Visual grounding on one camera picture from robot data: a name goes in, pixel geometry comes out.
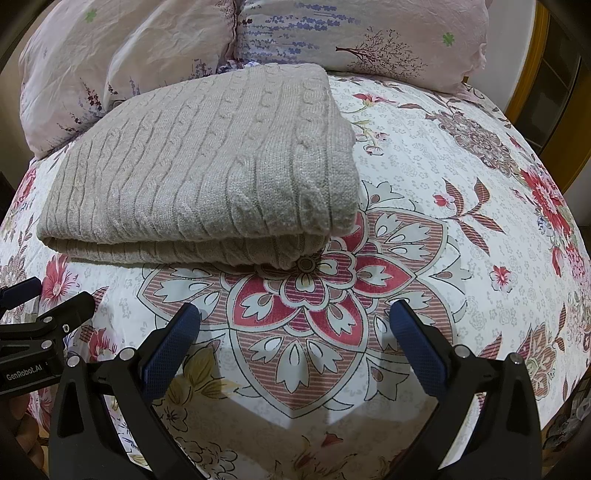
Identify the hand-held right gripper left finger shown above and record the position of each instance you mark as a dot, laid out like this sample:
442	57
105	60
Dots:
170	344

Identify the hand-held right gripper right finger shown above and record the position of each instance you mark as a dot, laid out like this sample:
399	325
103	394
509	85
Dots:
415	344

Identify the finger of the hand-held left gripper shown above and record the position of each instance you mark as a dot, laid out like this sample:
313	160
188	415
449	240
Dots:
69	311
21	290

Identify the person's left hand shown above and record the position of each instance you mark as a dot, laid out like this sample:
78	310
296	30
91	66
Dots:
21	420

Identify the floral bed sheet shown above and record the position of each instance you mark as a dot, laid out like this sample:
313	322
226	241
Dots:
415	230

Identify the pink floral pillow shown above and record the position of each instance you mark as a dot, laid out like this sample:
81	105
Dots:
120	55
369	32

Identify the wooden headboard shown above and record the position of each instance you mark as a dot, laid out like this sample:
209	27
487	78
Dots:
549	87

